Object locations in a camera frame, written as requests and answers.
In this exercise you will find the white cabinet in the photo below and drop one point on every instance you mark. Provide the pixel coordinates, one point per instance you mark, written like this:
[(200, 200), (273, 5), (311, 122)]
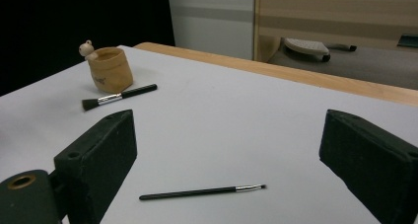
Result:
[(210, 23)]

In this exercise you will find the office chair base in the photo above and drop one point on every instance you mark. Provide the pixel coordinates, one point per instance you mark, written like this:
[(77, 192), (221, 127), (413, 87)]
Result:
[(307, 47)]

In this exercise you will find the thin black makeup brush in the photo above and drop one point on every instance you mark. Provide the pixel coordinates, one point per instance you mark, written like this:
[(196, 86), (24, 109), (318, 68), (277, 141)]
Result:
[(197, 192)]

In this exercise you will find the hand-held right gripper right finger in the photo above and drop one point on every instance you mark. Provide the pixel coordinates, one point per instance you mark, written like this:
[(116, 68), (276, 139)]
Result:
[(371, 158)]

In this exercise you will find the wooden table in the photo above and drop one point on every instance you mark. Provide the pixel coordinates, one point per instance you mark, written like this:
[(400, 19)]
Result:
[(295, 74)]

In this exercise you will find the light wooden desk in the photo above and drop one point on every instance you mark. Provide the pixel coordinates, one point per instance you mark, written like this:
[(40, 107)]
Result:
[(328, 13)]

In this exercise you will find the thick black makeup brush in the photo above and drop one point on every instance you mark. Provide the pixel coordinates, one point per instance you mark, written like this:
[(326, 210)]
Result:
[(111, 98)]

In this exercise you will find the wooden pen holder cup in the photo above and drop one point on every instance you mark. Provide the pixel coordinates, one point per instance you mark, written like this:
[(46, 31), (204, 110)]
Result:
[(110, 72)]

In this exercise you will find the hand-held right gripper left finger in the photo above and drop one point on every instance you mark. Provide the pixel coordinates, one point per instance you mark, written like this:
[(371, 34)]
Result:
[(98, 158)]

